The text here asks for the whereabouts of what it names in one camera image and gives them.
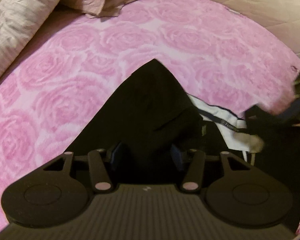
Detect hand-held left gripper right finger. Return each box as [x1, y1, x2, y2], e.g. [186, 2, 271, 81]
[171, 145, 253, 192]

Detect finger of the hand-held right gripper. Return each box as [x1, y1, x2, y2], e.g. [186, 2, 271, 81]
[277, 97, 300, 125]

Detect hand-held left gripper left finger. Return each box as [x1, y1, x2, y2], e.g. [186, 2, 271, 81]
[41, 142, 123, 193]

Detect black pants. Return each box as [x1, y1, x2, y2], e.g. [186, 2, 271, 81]
[61, 59, 300, 230]

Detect pink rose blanket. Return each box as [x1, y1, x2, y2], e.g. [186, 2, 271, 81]
[0, 0, 300, 240]

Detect beige quilt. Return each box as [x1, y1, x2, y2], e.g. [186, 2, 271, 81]
[110, 0, 300, 55]

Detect white striped duvet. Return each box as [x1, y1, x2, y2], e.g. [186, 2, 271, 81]
[0, 0, 77, 90]

